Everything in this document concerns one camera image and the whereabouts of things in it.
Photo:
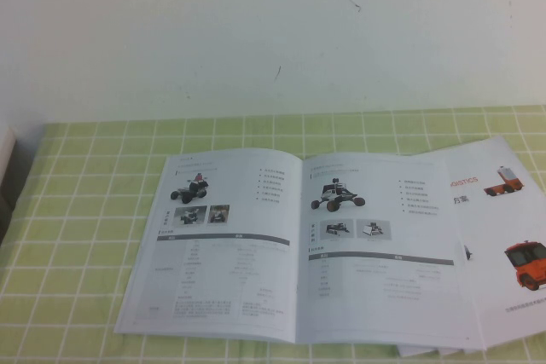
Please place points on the white product catalogue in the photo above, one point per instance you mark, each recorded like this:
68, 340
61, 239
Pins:
384, 296

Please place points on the green checked tablecloth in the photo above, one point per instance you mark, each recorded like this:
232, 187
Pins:
64, 296

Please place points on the white box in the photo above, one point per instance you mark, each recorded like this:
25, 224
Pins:
6, 155

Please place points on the dark grey object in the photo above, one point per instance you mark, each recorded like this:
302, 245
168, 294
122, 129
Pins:
3, 219

